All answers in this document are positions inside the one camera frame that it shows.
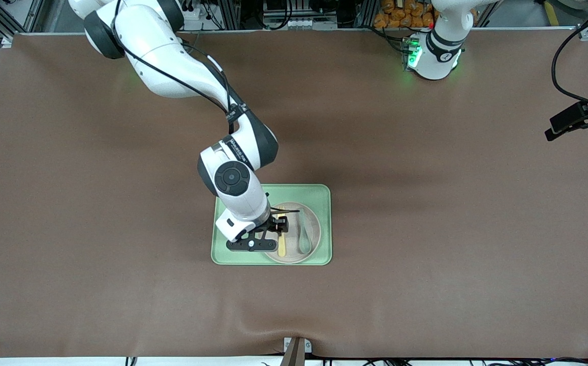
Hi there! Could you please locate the teal plastic spoon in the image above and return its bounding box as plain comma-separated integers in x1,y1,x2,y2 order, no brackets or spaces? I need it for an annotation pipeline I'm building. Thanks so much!
298,212,313,254

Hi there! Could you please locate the wooden clamp with metal bracket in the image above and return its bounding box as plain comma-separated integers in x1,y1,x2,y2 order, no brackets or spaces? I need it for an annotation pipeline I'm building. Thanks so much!
283,337,313,366

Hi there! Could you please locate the white long power strip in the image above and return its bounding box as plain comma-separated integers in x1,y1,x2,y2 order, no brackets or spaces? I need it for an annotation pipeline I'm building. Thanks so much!
262,18,336,31

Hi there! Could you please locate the white square power strip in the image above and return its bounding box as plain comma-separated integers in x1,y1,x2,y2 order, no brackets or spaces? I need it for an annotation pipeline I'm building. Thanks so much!
181,4,214,31

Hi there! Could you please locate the controller box with green light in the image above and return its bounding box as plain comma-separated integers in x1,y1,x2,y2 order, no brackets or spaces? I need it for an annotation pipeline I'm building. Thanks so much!
401,35,422,71

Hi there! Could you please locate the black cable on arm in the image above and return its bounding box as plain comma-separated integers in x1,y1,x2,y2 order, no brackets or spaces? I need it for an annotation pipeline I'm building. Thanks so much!
112,0,251,135

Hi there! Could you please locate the black hanging cable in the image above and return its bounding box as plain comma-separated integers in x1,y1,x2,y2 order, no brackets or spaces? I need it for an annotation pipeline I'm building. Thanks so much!
551,9,588,108

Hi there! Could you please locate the mint green rectangular tray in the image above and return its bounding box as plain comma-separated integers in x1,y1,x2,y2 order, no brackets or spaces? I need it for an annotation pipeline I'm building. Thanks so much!
210,184,333,266

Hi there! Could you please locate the brown table cover mat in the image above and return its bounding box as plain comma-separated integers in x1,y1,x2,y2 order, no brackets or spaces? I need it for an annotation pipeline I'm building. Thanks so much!
0,28,588,359

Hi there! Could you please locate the white round plate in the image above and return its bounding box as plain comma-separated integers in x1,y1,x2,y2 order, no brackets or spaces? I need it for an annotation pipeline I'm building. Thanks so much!
262,202,322,264

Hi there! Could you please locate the pile of orange objects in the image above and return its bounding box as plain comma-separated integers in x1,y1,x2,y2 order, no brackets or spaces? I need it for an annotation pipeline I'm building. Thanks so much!
374,0,438,29

